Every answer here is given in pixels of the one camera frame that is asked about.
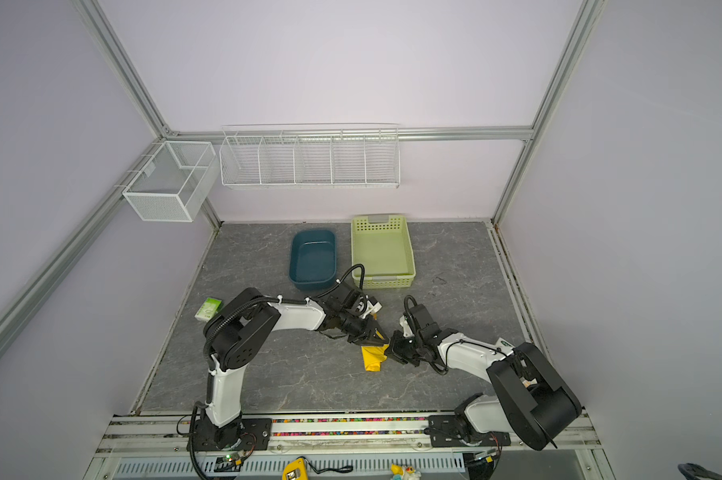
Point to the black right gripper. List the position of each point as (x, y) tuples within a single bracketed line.
[(395, 349)]

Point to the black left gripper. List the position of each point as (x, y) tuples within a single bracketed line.
[(367, 335)]

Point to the yellow paper napkin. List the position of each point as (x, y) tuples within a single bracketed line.
[(373, 357)]

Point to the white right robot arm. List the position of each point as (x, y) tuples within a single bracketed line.
[(530, 398)]

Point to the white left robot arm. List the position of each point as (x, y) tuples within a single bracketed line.
[(235, 335)]

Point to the dark teal plastic tub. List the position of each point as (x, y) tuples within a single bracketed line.
[(313, 260)]

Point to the light green perforated basket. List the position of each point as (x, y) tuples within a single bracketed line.
[(382, 244)]

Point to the yellow white toy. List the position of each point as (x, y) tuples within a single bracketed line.
[(404, 472)]

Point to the small green box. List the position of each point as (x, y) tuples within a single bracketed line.
[(208, 309)]

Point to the yellow handheld device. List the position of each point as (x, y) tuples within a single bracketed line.
[(296, 470)]

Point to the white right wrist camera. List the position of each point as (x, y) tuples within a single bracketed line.
[(406, 328)]

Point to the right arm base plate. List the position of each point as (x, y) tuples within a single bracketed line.
[(452, 431)]

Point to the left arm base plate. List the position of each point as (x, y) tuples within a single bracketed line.
[(247, 434)]

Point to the white wire wall basket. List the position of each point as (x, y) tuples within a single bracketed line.
[(310, 155)]

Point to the white mesh wall box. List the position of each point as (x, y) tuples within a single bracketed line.
[(174, 182)]

